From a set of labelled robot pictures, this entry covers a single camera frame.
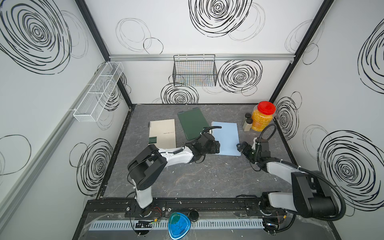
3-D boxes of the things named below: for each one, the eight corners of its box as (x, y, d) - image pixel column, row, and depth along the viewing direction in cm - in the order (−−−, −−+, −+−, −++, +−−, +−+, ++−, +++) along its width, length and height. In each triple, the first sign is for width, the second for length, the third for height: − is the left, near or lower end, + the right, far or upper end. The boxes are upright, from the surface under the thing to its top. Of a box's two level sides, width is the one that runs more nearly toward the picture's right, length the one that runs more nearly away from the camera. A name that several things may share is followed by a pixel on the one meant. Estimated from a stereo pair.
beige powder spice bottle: (243, 131, 106) (246, 123, 99) (241, 126, 109) (245, 118, 102) (249, 131, 106) (253, 123, 99) (248, 126, 109) (252, 118, 102)
